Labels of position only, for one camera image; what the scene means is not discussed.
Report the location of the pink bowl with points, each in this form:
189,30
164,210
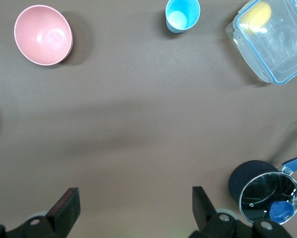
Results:
42,36

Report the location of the blue cup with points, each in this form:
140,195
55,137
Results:
181,15

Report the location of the yellow round food piece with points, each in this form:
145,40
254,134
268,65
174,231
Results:
257,16

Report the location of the clear plastic container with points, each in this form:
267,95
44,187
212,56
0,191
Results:
282,49

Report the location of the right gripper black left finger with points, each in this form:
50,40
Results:
61,215

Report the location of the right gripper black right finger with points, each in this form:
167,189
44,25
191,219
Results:
205,218

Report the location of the glass lid blue knob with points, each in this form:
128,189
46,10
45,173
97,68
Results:
262,191

